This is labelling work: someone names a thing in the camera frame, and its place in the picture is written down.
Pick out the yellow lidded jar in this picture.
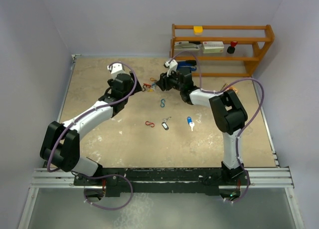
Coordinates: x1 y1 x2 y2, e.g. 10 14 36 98
193 25 203 36

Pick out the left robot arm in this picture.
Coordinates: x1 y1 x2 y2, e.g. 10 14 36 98
40 71 142 185

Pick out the key with blue tag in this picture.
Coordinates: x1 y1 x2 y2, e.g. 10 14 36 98
187 117 195 132

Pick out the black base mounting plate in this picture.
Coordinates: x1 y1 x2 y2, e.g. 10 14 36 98
74 166 250 197

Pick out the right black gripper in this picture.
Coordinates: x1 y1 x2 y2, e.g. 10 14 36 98
156 68 183 92

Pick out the purple cable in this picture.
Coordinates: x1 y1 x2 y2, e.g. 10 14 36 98
46 61 138 211
168 51 265 204

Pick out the grey stapler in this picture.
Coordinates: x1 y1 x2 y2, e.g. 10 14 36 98
174 41 201 51

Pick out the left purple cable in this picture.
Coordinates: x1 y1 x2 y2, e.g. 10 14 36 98
46 61 138 211

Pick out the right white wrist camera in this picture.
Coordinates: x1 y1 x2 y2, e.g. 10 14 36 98
164 59 178 77

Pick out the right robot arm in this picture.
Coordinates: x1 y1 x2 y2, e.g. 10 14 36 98
156 69 248 185

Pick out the blue carabiner centre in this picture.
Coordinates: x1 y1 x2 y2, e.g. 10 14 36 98
160 99 165 108

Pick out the blue stapler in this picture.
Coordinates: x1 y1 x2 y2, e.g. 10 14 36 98
177 60 197 71

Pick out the aluminium rail frame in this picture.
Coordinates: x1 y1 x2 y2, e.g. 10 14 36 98
17 54 305 229

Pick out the red and black stamp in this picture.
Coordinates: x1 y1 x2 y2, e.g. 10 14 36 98
227 41 238 54

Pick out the orange spiral notebook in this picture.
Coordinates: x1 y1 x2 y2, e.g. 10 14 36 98
221 83 238 93

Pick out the wooden shelf rack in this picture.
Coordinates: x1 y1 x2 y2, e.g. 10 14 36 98
169 24 275 77

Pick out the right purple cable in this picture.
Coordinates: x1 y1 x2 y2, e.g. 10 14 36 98
168 51 265 204

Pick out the white and red box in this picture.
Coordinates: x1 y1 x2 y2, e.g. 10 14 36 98
202 41 224 53

